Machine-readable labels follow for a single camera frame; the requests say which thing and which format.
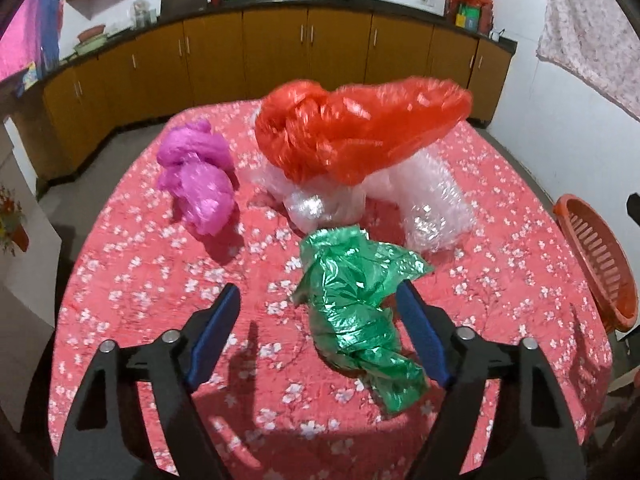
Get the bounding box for pink blue hanging cloth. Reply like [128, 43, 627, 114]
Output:
[1, 0, 63, 80]

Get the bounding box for dark cutting board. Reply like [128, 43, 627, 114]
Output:
[158, 0, 208, 21]

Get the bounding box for clear jar on counter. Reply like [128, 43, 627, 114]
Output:
[131, 0, 151, 28]

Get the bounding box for green plastic bag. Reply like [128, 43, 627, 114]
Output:
[292, 226, 433, 415]

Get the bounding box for red bag with containers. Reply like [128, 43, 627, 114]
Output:
[444, 0, 494, 36]

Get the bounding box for stacked bowls on counter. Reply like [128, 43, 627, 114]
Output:
[74, 24, 108, 55]

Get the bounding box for red floral tablecloth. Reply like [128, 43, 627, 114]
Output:
[49, 102, 612, 479]

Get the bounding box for red plastic basket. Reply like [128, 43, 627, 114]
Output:
[553, 194, 638, 334]

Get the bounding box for potted red flowers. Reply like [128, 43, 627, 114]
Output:
[0, 185, 29, 256]

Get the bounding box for black countertop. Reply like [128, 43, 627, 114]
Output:
[39, 0, 518, 84]

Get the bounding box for orange lower kitchen cabinets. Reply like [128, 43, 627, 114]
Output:
[28, 8, 514, 181]

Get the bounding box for pink floral hanging cloth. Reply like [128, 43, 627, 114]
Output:
[537, 0, 639, 118]

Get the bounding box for large red plastic bag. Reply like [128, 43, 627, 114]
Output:
[255, 77, 473, 185]

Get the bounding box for small white bubble wrap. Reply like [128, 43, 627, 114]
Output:
[248, 148, 475, 254]

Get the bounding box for white cup on counter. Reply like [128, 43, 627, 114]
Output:
[489, 29, 504, 41]

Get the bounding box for magenta plastic bag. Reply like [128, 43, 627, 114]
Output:
[156, 118, 235, 236]

